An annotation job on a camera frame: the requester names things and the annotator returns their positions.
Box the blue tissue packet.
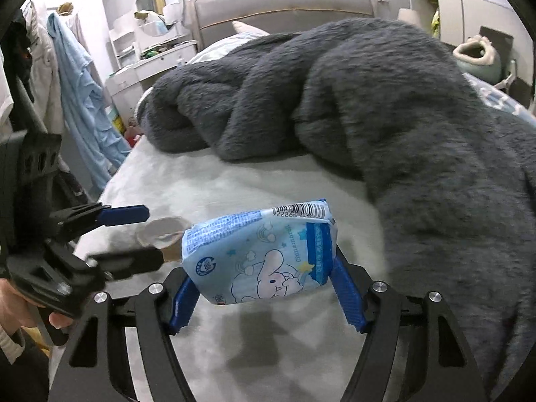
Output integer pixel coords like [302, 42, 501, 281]
[181, 198, 338, 304]

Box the white pillow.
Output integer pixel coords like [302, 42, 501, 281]
[232, 20, 271, 36]

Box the light blue robe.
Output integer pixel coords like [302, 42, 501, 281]
[47, 10, 131, 193]

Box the round mirror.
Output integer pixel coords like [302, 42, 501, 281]
[134, 0, 184, 36]

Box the blue grey patterned quilt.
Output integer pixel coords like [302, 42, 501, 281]
[186, 32, 536, 126]

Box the person's left hand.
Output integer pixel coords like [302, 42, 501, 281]
[0, 278, 74, 331]

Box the red container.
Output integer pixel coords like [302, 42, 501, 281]
[123, 123, 143, 147]

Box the beige padded headboard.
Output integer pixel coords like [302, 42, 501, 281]
[193, 0, 375, 51]

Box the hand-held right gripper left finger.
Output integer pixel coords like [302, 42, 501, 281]
[48, 266, 202, 402]

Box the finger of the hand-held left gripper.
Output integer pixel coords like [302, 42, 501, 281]
[50, 203, 150, 235]
[86, 245, 166, 281]

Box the black hanging garment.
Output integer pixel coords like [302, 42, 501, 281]
[8, 21, 35, 102]

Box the dark grey fluffy blanket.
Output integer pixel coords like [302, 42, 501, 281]
[140, 17, 536, 402]

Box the pale green ceramic pot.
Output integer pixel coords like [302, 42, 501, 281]
[452, 36, 503, 84]

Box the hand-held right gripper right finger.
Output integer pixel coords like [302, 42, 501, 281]
[331, 245, 488, 402]

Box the white knit sweater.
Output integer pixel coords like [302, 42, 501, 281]
[21, 0, 63, 123]

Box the white dressing table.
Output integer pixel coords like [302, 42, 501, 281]
[105, 23, 199, 122]

